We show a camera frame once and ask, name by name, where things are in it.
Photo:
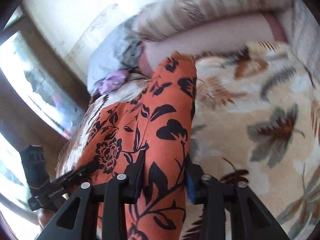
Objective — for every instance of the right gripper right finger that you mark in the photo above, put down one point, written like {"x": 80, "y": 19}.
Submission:
{"x": 250, "y": 218}

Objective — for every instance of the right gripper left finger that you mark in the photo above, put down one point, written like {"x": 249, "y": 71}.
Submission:
{"x": 77, "y": 218}

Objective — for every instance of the orange black floral garment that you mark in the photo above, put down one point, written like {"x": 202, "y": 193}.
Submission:
{"x": 158, "y": 122}

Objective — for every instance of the person's left hand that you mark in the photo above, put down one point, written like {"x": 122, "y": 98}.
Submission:
{"x": 44, "y": 216}

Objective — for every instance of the stained glass window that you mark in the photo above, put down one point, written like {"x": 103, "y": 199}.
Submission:
{"x": 37, "y": 89}

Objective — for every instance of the cream leaf pattern blanket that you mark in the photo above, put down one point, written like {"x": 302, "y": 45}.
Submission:
{"x": 256, "y": 124}

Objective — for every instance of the purple floral cloth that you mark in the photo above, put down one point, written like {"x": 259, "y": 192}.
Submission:
{"x": 113, "y": 81}

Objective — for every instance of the pink mauve quilted mattress cover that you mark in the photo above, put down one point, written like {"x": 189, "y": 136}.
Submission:
{"x": 221, "y": 36}

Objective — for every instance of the striped floral pillow right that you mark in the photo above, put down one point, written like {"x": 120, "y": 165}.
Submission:
{"x": 302, "y": 33}

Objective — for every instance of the long striped bolster pillow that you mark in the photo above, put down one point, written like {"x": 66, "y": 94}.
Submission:
{"x": 161, "y": 20}

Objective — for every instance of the brown wooden window frame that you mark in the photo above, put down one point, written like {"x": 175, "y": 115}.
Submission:
{"x": 19, "y": 124}

